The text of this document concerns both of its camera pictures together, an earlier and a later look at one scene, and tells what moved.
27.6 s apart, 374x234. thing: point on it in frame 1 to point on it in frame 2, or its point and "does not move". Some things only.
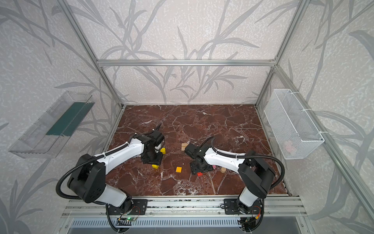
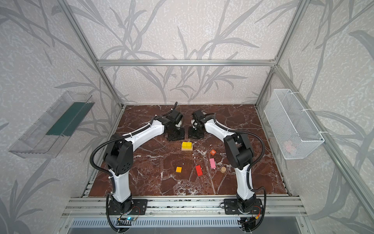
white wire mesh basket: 295,133 does not move
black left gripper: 152,158 to 175,136
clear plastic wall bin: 44,138 does not move
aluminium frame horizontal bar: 188,63 does not move
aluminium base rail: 98,207 does not move
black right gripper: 200,167 to 196,133
